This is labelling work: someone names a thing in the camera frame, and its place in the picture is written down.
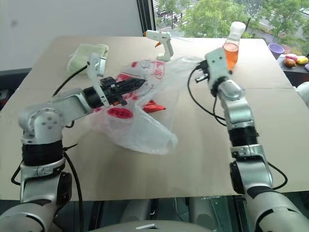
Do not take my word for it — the red foil packet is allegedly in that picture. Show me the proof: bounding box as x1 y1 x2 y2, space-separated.
142 99 167 114

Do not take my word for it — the white red-printed plastic bag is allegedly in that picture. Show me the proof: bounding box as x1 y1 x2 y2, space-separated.
90 56 206 155

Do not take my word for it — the dark furniture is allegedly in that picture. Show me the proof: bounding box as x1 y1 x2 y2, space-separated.
0 67 32 110

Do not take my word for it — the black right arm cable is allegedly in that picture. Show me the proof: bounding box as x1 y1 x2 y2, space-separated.
267 162 288 191

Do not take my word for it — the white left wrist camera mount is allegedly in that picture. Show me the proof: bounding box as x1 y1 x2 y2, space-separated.
86 53 109 107

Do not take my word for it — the white rounded object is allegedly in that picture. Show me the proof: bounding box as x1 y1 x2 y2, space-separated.
295 81 309 107

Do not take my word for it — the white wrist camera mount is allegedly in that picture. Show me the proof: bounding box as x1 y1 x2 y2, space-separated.
86 53 109 107
205 47 230 95

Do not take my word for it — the purple plastic bowl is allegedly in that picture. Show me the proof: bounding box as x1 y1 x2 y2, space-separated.
267 43 285 60

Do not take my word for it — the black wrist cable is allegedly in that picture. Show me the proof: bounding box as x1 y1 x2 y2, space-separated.
187 68 229 128
52 63 91 97

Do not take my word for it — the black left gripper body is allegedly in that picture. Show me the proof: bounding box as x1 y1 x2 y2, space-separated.
98 76 128 107

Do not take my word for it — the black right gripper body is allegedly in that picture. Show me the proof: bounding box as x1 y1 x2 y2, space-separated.
196 60 211 84

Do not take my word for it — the brown toy fruit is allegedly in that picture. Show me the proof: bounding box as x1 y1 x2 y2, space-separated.
282 58 297 68

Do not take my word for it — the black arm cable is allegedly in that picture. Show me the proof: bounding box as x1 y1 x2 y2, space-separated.
11 144 84 232
267 162 288 191

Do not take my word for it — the orange liquid bottle white cap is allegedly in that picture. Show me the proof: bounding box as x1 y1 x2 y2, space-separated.
222 21 247 73

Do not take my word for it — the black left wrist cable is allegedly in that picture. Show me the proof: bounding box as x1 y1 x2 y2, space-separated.
52 63 91 97

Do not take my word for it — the dark window frame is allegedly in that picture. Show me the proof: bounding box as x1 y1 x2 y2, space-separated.
136 0 156 38

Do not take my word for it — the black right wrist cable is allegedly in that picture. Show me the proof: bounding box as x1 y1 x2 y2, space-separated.
187 68 229 128

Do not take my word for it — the white hot glue gun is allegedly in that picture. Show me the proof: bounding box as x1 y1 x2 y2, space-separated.
142 30 175 61

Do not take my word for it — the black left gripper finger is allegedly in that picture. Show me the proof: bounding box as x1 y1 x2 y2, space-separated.
115 78 147 88
118 85 144 95

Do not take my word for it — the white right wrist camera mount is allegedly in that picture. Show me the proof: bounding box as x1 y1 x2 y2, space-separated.
205 47 230 95

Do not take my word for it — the pale green folded towel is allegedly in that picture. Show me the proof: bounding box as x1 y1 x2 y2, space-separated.
67 43 110 76

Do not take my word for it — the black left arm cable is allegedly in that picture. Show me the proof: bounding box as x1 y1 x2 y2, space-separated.
11 144 84 232

